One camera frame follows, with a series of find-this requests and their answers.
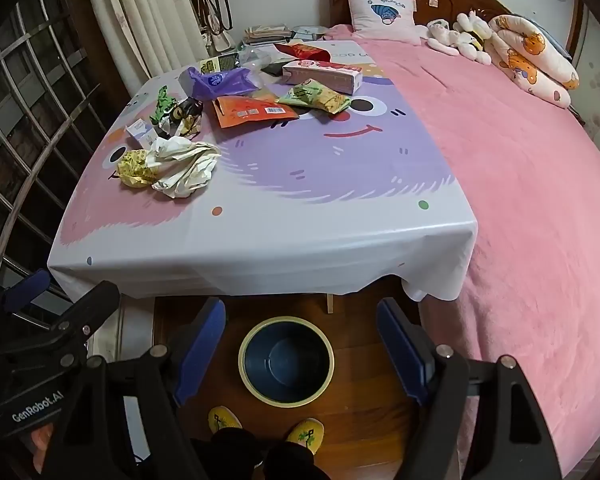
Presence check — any pink bed blanket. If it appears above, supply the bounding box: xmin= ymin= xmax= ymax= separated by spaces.
xmin=325 ymin=22 xmax=600 ymax=476

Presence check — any orange packet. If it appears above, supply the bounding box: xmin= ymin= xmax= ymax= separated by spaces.
xmin=211 ymin=91 xmax=301 ymax=129

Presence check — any pink carton box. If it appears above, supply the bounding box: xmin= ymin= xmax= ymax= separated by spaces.
xmin=281 ymin=59 xmax=364 ymax=95

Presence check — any rolled bear print quilt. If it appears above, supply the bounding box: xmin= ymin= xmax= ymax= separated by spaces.
xmin=487 ymin=14 xmax=580 ymax=108

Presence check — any red packet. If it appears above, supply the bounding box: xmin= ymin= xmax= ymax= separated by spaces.
xmin=272 ymin=42 xmax=331 ymax=63

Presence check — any green snack packet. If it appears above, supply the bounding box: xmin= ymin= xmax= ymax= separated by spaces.
xmin=276 ymin=84 xmax=353 ymax=116

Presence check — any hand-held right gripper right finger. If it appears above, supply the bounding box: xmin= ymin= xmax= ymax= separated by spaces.
xmin=376 ymin=297 xmax=563 ymax=480

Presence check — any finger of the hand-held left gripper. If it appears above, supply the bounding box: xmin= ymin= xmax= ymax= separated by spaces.
xmin=0 ymin=268 xmax=53 ymax=321
xmin=27 ymin=280 xmax=121 ymax=356

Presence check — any green white carton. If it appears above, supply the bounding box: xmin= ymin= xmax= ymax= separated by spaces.
xmin=198 ymin=54 xmax=241 ymax=73

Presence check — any green wrapper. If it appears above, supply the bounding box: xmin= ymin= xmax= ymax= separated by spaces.
xmin=149 ymin=86 xmax=176 ymax=126

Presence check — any clear plastic bag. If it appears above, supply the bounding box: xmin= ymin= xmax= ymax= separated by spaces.
xmin=237 ymin=45 xmax=281 ymax=68

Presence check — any cream curtain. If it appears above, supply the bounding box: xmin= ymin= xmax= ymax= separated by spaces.
xmin=82 ymin=0 xmax=211 ymax=91

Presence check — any blue bin with cream rim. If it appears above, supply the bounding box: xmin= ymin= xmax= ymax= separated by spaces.
xmin=238 ymin=316 xmax=336 ymax=407

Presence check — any window with metal grille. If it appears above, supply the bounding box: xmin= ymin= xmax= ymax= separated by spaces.
xmin=0 ymin=0 xmax=111 ymax=301

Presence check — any pale blue pouch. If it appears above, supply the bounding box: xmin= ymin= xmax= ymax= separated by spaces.
xmin=290 ymin=25 xmax=331 ymax=42

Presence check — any white pink plush toy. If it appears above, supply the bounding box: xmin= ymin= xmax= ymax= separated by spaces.
xmin=426 ymin=17 xmax=463 ymax=56

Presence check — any purple packet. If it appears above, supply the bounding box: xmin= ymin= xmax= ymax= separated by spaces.
xmin=178 ymin=66 xmax=258 ymax=102

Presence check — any white handbag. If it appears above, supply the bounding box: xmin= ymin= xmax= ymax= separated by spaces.
xmin=207 ymin=25 xmax=236 ymax=53

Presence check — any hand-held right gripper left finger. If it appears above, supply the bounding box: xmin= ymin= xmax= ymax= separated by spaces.
xmin=45 ymin=297 xmax=227 ymax=480

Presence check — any black yellow wrapper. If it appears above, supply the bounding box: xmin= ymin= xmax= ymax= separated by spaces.
xmin=167 ymin=97 xmax=204 ymax=141

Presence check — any white pillow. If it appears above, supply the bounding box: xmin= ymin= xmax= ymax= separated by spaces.
xmin=344 ymin=0 xmax=422 ymax=43

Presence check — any person's left hand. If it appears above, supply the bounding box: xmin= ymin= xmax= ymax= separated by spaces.
xmin=31 ymin=422 xmax=57 ymax=467

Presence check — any small white box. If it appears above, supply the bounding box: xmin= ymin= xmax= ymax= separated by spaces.
xmin=126 ymin=119 xmax=158 ymax=148

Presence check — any white paper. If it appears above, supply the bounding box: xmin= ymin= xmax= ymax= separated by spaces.
xmin=147 ymin=136 xmax=222 ymax=198

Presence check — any stack of books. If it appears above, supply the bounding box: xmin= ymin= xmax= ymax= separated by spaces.
xmin=242 ymin=24 xmax=293 ymax=45

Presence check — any cartoon printed tablecloth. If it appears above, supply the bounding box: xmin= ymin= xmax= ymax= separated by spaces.
xmin=47 ymin=40 xmax=478 ymax=303

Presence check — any yellow knitted slipper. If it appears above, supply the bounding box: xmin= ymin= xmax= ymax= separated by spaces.
xmin=208 ymin=406 xmax=243 ymax=433
xmin=286 ymin=417 xmax=325 ymax=456

